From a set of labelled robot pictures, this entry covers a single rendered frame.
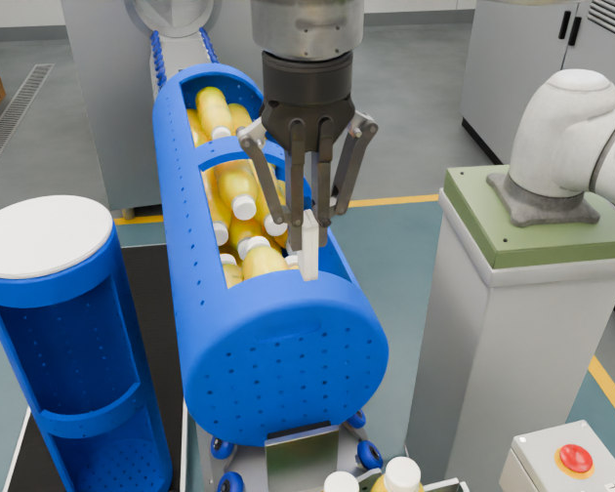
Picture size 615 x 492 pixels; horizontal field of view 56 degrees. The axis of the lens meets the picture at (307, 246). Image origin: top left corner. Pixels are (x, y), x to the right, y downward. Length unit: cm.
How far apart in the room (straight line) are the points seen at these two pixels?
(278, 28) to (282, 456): 56
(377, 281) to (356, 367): 186
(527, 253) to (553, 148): 20
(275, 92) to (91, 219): 84
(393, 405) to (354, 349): 140
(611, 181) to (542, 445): 54
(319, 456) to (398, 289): 185
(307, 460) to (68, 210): 76
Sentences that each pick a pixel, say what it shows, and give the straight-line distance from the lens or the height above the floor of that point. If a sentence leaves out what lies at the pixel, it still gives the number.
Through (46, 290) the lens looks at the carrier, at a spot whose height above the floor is 100.
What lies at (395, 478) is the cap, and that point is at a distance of 71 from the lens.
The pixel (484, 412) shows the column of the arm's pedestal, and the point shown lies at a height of 55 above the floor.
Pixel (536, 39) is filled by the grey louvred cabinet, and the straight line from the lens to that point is 324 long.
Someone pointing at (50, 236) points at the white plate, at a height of 104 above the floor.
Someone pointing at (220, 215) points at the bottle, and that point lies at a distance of 105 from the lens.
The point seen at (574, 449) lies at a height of 111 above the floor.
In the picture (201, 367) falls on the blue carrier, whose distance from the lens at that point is 75.
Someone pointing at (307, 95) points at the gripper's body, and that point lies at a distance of 48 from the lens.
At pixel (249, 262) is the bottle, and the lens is 85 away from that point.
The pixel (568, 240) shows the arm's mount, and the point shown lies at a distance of 124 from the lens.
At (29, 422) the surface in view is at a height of 15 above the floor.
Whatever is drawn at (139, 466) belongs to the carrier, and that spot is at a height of 16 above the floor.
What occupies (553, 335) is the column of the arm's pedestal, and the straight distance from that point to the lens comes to 140.
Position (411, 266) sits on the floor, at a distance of 279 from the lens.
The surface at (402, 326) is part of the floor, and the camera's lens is 247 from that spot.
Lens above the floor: 171
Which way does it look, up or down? 37 degrees down
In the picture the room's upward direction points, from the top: straight up
